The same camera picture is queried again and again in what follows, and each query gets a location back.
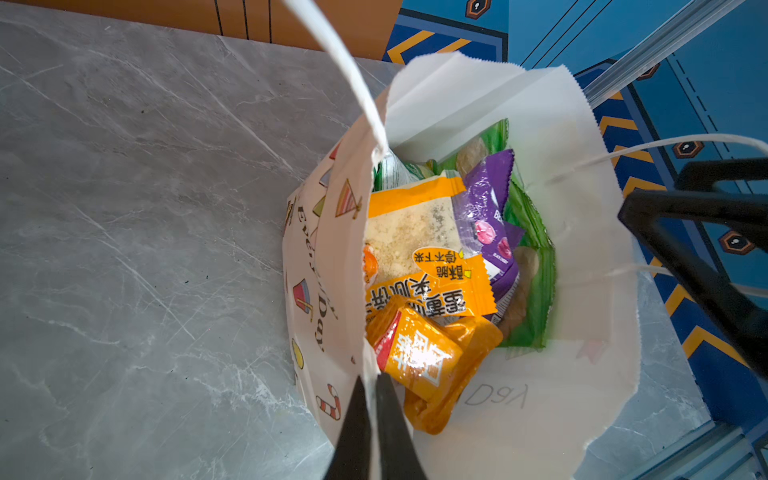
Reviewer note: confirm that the white paper bag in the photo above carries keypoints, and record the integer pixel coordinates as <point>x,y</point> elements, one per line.
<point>555,401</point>

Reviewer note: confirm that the small orange candy wrapper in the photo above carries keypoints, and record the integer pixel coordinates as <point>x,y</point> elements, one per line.
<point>434,363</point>

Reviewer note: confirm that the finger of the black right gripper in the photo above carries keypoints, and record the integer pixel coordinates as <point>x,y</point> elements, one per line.
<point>739,318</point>
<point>702,176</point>

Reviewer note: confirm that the small orange snack packet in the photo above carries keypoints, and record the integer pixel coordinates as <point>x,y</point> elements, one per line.
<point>420,244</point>

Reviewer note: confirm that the green cucumber chips bag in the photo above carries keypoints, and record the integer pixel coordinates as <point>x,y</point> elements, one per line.
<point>522,315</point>

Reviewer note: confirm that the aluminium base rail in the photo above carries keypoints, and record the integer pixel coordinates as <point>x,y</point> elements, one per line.
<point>715,450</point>

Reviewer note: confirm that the right aluminium corner post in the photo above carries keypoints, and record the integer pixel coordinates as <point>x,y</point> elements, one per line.
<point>690,21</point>

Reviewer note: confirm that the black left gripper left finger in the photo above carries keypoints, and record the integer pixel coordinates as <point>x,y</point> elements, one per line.
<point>352,456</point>

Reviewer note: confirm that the purple white snack bag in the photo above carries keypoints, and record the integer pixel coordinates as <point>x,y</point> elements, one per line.
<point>487,186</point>

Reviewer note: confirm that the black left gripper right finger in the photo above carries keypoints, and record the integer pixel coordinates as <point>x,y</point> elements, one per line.
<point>398,457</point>

